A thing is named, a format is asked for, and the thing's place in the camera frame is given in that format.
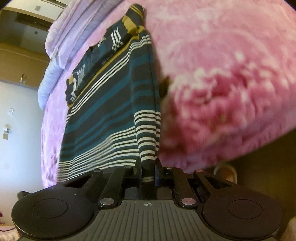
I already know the striped knit sweater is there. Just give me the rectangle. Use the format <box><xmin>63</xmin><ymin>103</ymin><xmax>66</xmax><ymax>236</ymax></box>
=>
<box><xmin>57</xmin><ymin>4</ymin><xmax>161</xmax><ymax>182</ymax></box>

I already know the pink floral bed blanket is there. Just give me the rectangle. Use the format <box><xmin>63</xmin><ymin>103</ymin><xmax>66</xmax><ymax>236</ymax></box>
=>
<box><xmin>41</xmin><ymin>1</ymin><xmax>295</xmax><ymax>187</ymax></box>

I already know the wooden wardrobe door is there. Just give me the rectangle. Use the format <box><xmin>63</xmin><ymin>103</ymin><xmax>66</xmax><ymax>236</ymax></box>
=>
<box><xmin>1</xmin><ymin>43</ymin><xmax>49</xmax><ymax>88</ymax></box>

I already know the lilac folded sheet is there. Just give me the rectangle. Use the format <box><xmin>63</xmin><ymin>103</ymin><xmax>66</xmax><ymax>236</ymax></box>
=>
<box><xmin>45</xmin><ymin>1</ymin><xmax>121</xmax><ymax>69</ymax></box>

